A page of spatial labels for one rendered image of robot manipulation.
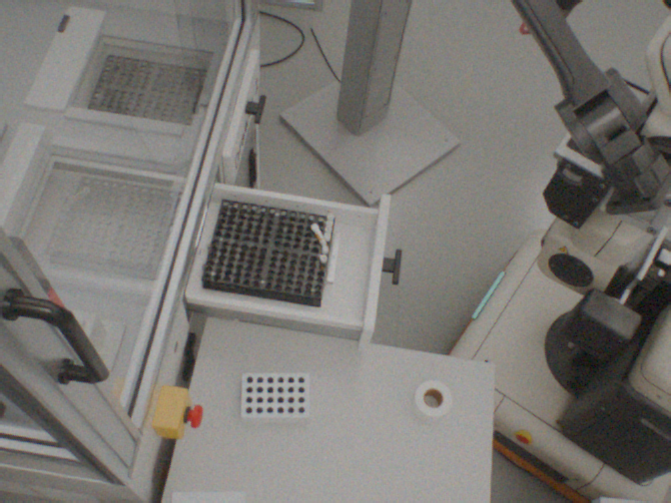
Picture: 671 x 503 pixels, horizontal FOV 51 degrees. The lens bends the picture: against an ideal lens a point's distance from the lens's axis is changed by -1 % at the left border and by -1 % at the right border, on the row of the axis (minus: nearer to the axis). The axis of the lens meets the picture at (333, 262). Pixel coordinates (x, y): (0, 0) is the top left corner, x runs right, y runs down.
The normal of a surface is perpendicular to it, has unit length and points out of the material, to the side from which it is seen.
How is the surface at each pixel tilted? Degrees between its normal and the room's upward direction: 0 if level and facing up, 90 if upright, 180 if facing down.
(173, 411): 0
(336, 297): 0
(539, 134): 0
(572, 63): 52
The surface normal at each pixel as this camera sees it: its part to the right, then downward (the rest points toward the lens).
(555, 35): -0.07, 0.40
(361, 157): 0.11, -0.43
